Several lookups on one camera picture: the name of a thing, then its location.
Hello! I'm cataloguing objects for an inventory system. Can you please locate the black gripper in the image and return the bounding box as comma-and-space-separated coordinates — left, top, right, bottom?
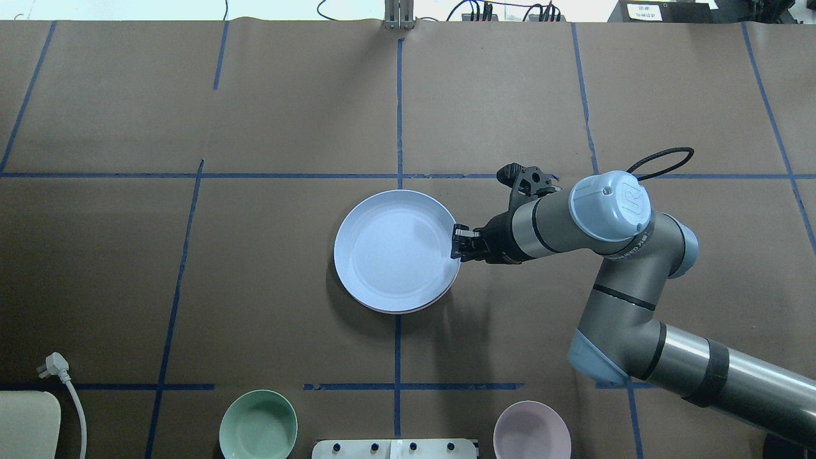
451, 212, 531, 265

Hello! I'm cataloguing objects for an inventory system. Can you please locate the light blue plate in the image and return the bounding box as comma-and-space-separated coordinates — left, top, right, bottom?
334, 189, 460, 294

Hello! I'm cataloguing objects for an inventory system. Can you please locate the pink plate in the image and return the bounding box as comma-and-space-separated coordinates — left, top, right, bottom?
349, 264, 460, 316

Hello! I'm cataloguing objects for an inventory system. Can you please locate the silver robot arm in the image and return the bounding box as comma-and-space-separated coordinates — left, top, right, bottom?
451, 163, 815, 450

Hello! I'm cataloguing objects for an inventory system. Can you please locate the pink bowl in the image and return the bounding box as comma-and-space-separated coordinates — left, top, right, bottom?
493, 400, 572, 458

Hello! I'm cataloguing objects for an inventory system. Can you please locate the green bowl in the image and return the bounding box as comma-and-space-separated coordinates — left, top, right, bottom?
219, 390, 298, 458

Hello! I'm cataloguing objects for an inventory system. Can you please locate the black box with label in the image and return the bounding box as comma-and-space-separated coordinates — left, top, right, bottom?
607, 1, 714, 24

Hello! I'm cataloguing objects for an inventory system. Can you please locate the cream toaster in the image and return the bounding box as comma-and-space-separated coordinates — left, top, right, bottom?
1, 390, 61, 458

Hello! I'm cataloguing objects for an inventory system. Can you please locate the aluminium frame post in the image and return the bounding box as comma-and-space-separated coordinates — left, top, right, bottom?
384, 0, 416, 30

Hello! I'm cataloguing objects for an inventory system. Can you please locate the white toaster plug cable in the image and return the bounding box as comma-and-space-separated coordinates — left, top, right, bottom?
37, 352, 87, 459

